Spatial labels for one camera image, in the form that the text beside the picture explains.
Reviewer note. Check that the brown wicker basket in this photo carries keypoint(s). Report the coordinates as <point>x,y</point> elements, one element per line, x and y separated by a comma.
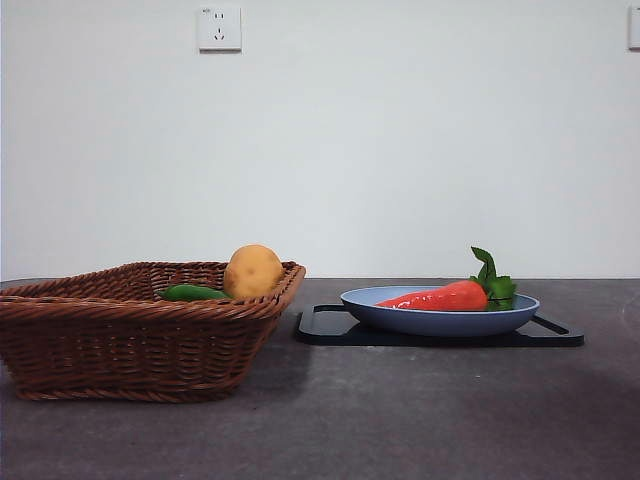
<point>125,345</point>

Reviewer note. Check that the orange carrot with green leaves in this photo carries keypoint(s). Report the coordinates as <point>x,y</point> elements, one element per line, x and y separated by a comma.
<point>440,298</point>

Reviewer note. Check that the blue round plate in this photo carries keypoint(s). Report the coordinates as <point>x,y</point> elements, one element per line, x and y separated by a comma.
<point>440,324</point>

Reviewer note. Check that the green pepper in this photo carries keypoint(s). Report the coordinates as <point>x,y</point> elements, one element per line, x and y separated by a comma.
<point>187,292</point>

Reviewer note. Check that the black flat tray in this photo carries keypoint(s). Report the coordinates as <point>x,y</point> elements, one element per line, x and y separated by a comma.
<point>330,332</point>

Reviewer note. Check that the yellow-brown potato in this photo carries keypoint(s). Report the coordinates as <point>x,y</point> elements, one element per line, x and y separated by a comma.
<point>252,272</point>

